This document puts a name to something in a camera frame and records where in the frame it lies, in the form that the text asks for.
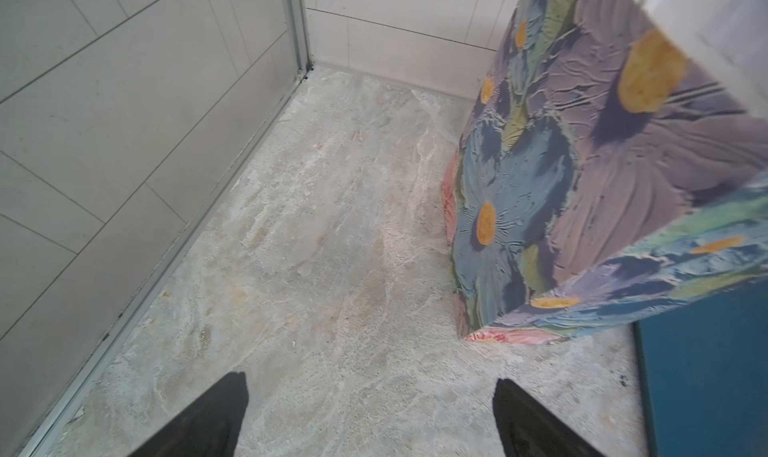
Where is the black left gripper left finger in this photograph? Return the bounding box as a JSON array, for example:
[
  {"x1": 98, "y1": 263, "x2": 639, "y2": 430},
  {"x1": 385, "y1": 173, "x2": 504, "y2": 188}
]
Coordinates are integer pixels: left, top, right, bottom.
[{"x1": 130, "y1": 372, "x2": 249, "y2": 457}]

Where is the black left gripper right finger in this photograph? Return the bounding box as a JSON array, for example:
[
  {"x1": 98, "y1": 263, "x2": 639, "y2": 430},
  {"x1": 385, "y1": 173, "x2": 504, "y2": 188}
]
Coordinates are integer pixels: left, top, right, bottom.
[{"x1": 492, "y1": 379, "x2": 602, "y2": 457}]

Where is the floral paper bag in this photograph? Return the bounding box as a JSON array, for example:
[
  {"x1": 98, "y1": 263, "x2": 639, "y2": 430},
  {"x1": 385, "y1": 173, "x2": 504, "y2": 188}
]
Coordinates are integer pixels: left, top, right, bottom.
[{"x1": 442, "y1": 0, "x2": 767, "y2": 344}]

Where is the teal tray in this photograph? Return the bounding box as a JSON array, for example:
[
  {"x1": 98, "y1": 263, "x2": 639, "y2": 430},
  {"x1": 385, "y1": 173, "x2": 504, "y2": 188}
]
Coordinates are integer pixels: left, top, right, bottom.
[{"x1": 634, "y1": 282, "x2": 767, "y2": 456}]

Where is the left corner aluminium post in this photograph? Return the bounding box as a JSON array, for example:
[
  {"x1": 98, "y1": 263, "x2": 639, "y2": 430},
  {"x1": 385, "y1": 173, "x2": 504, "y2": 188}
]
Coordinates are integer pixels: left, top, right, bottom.
[{"x1": 283, "y1": 0, "x2": 313, "y2": 79}]

